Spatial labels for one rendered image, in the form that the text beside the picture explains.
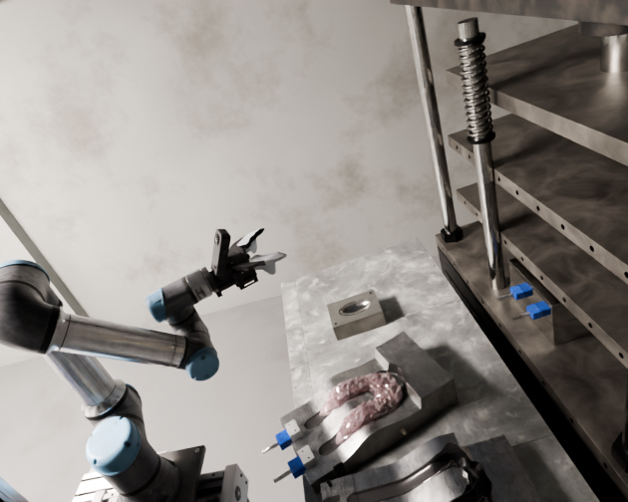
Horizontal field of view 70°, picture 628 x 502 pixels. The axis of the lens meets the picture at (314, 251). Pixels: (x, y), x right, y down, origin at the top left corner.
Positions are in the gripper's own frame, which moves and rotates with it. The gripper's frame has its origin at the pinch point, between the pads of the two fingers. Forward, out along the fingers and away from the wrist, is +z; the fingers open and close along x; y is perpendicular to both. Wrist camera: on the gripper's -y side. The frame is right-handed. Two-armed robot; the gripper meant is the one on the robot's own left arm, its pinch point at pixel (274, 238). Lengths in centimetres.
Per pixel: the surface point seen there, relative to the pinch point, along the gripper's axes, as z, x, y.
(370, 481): -8, 42, 52
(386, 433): 4, 32, 56
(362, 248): 89, -139, 144
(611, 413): 57, 61, 59
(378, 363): 16, 9, 58
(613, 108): 77, 34, -13
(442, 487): 5, 55, 46
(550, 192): 74, 22, 14
